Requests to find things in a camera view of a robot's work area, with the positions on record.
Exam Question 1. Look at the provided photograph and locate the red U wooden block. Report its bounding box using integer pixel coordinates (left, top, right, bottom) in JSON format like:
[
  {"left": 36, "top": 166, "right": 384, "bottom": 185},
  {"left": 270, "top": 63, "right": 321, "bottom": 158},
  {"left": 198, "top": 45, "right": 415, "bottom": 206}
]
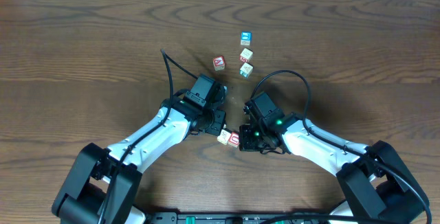
[{"left": 228, "top": 133, "right": 240, "bottom": 148}]

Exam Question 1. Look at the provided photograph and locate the cream wooden block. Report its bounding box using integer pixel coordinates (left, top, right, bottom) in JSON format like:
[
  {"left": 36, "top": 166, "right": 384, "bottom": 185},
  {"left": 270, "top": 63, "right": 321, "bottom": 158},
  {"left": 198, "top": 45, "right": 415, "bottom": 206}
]
[{"left": 217, "top": 129, "right": 232, "bottom": 145}]

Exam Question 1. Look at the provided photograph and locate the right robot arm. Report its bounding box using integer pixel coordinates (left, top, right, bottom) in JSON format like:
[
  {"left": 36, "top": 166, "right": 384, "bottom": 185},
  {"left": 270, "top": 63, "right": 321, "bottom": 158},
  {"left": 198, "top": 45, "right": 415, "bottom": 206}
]
[{"left": 239, "top": 92, "right": 429, "bottom": 223}]

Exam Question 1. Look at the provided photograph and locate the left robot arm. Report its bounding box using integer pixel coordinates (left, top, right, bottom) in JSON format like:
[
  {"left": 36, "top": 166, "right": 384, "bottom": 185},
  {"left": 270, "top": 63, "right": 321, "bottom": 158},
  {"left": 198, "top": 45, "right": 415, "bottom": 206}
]
[{"left": 52, "top": 75, "right": 227, "bottom": 224}]

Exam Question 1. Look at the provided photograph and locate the red A wooden block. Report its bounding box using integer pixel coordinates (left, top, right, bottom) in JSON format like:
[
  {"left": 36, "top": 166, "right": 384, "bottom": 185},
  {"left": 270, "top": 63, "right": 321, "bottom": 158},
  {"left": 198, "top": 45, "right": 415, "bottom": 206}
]
[{"left": 212, "top": 56, "right": 226, "bottom": 71}]

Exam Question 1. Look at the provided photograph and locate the green J wooden block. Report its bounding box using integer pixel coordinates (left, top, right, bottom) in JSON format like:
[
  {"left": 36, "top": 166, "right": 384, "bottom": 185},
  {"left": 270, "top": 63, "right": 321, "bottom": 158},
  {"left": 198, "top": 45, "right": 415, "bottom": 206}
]
[{"left": 239, "top": 63, "right": 254, "bottom": 78}]

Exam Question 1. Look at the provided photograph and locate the red M wooden block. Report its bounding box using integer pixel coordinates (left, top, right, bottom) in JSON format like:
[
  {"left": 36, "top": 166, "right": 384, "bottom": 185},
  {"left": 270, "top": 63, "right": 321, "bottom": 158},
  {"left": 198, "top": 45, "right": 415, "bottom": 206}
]
[{"left": 239, "top": 48, "right": 254, "bottom": 63}]

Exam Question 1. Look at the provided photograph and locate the blue-top wooden block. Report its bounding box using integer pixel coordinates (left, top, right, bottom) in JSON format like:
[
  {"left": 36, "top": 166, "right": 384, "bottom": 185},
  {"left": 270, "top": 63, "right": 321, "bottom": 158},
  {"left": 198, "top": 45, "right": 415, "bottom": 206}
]
[{"left": 240, "top": 32, "right": 252, "bottom": 46}]

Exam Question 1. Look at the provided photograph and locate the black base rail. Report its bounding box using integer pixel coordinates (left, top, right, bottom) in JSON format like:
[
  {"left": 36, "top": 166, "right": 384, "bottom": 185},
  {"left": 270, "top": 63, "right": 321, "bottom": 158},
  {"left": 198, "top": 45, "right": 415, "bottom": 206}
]
[{"left": 144, "top": 212, "right": 282, "bottom": 224}]

